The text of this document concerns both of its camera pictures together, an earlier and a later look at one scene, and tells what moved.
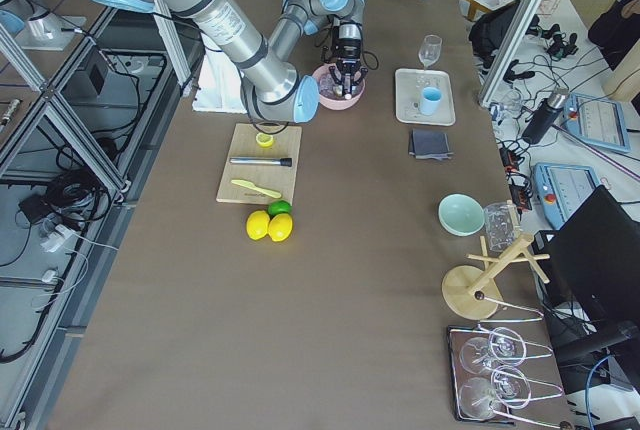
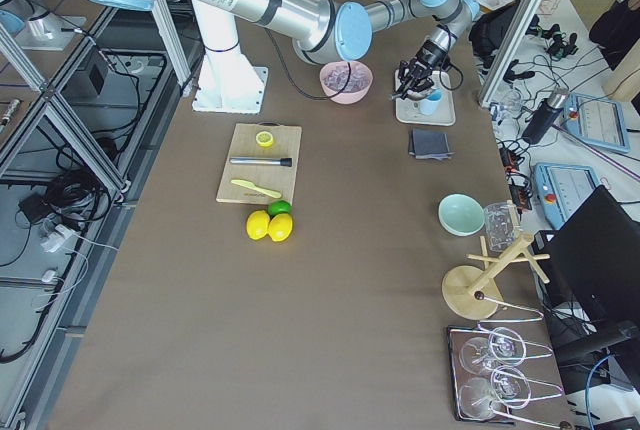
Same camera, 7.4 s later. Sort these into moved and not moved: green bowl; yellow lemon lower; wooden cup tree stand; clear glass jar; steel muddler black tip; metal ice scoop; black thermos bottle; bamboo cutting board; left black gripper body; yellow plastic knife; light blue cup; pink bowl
Moved: pink bowl; left black gripper body; metal ice scoop
Not moved: wooden cup tree stand; bamboo cutting board; black thermos bottle; yellow lemon lower; green bowl; steel muddler black tip; clear glass jar; light blue cup; yellow plastic knife
